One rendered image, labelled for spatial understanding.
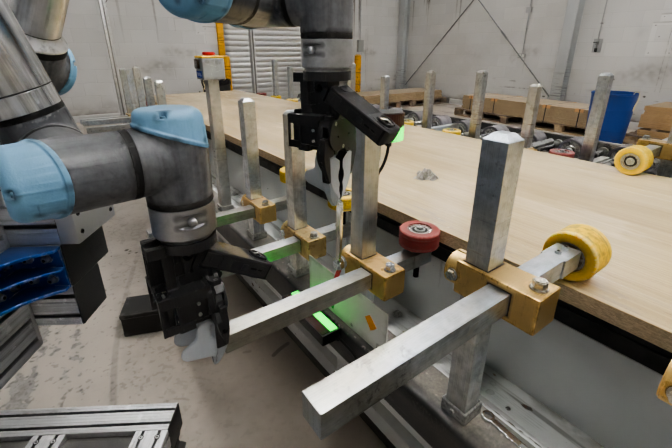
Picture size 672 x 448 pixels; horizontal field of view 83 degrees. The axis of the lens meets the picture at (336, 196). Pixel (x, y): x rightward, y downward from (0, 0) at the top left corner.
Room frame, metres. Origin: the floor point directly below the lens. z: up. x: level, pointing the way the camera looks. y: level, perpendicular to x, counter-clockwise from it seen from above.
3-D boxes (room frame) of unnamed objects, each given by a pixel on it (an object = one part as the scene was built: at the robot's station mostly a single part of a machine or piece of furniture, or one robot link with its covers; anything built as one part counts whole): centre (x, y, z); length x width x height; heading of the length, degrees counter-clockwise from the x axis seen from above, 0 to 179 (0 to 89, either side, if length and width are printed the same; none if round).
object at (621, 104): (5.30, -3.77, 0.36); 0.59 x 0.57 x 0.73; 123
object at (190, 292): (0.42, 0.19, 0.97); 0.09 x 0.08 x 0.12; 126
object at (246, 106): (1.05, 0.24, 0.88); 0.04 x 0.04 x 0.48; 36
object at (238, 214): (0.97, 0.29, 0.80); 0.44 x 0.03 x 0.04; 126
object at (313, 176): (0.58, 0.03, 1.04); 0.06 x 0.03 x 0.09; 56
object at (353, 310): (0.66, -0.01, 0.75); 0.26 x 0.01 x 0.10; 36
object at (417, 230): (0.68, -0.17, 0.85); 0.08 x 0.08 x 0.11
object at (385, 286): (0.63, -0.07, 0.85); 0.14 x 0.06 x 0.05; 36
